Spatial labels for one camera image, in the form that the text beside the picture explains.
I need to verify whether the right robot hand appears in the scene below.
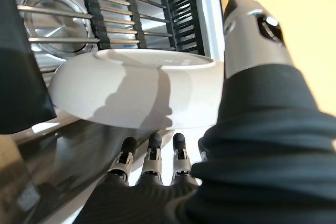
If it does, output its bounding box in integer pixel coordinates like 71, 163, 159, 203
73, 0, 336, 224

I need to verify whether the white round ceramic plate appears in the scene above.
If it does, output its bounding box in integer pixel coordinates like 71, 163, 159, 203
48, 48, 227, 131

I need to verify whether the black dish drying rack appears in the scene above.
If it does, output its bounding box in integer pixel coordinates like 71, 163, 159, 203
7, 0, 206, 86

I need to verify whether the stainless steel kitchen sink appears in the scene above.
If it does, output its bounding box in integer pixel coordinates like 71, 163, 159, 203
0, 0, 222, 224

